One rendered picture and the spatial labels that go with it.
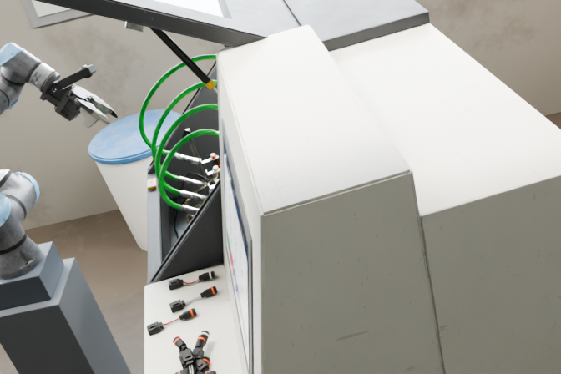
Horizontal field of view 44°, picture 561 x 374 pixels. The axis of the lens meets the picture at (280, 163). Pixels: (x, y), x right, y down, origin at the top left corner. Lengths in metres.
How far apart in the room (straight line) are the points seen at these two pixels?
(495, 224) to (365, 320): 0.25
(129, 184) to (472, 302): 2.55
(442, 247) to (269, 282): 0.26
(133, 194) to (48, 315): 1.33
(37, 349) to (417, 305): 1.57
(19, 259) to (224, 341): 0.88
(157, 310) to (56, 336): 0.66
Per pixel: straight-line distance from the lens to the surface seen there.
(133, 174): 3.45
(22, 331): 2.40
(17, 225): 2.28
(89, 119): 2.04
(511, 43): 3.99
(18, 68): 2.09
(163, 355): 1.66
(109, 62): 3.83
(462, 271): 1.11
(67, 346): 2.41
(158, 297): 1.82
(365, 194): 0.97
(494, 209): 1.06
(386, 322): 1.12
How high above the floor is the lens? 2.07
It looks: 30 degrees down
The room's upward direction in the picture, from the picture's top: 15 degrees counter-clockwise
